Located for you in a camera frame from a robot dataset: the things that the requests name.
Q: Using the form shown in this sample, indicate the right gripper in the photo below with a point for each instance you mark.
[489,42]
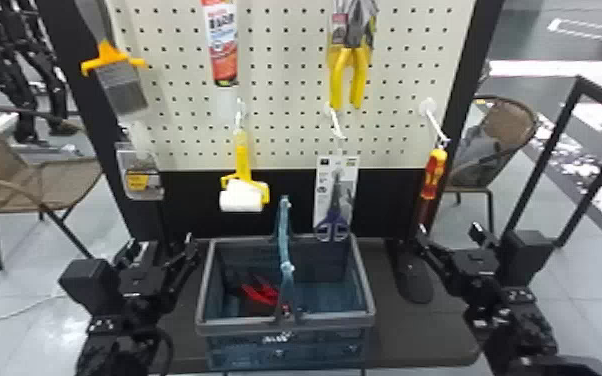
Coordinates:
[474,275]

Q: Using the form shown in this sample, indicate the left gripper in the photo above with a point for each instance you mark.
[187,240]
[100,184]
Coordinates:
[143,286]

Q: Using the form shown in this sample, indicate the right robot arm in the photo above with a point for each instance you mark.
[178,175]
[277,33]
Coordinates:
[521,336]

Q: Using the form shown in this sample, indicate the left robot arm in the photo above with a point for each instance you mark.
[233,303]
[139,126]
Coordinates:
[117,349]

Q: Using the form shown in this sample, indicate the red screwdriver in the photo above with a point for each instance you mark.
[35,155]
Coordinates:
[432,176]

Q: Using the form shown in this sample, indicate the clear packet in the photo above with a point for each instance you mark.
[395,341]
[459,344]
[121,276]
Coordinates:
[141,176]

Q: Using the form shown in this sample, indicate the yellow paint roller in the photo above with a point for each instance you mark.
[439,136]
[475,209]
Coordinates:
[241,194]

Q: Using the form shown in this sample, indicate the red pliers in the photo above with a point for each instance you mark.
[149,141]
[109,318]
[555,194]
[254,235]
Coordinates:
[260,294]

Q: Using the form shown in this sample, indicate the beige mesh chair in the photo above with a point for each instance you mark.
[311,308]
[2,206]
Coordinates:
[495,136]
[33,184]

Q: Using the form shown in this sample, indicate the blue scissors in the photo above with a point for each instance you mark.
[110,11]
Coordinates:
[335,178]

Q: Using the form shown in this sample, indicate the blue basket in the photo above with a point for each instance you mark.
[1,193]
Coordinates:
[285,320]

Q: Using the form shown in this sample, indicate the yellow paint brush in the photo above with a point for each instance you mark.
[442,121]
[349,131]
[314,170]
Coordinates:
[121,84]

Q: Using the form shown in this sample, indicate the white pegboard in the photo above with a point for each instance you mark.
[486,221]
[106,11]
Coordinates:
[285,78]

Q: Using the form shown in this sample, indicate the orange sealant tube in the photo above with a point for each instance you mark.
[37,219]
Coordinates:
[222,47]

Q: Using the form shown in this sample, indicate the yellow pliers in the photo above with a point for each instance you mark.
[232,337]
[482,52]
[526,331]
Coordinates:
[352,36]

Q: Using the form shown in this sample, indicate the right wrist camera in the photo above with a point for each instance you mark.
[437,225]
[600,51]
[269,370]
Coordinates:
[526,257]

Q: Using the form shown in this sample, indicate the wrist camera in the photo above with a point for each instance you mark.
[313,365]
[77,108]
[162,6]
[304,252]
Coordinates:
[88,283]
[526,257]

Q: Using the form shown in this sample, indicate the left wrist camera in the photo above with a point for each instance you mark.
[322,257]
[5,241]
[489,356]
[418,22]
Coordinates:
[88,283]

